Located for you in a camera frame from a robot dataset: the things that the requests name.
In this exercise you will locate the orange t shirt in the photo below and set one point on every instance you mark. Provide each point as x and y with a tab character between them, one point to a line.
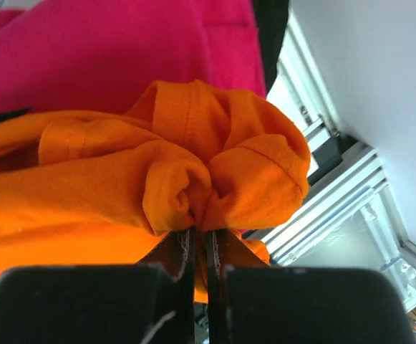
85	187

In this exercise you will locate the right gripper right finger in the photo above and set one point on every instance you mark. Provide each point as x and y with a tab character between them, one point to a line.
224	248

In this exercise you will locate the black t shirt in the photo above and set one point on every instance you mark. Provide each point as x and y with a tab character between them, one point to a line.
271	19

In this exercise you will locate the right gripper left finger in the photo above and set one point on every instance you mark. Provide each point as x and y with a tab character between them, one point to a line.
175	254

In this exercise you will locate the magenta t shirt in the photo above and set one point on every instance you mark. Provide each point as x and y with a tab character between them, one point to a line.
102	55

